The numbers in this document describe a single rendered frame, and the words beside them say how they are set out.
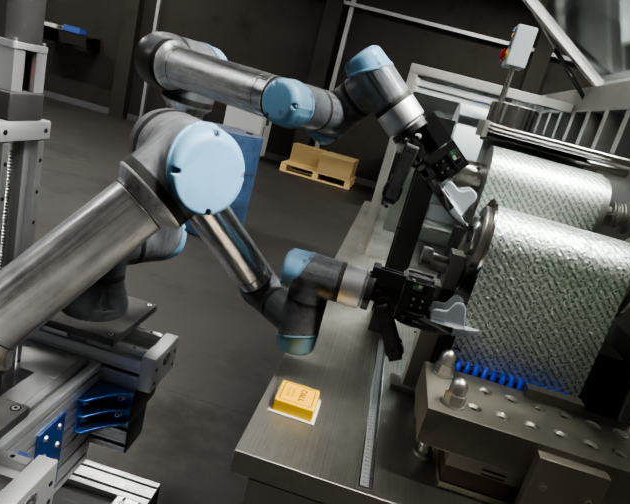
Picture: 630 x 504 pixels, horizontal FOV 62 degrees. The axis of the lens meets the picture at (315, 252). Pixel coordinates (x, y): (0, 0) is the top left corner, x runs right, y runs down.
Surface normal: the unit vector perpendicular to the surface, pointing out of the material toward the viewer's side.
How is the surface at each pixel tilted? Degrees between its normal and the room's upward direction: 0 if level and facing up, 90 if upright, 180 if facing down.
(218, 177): 85
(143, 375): 90
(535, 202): 92
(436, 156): 90
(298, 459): 0
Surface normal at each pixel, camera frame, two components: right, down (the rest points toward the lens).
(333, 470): 0.25, -0.93
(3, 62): -0.14, 0.25
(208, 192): 0.68, 0.29
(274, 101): -0.54, 0.11
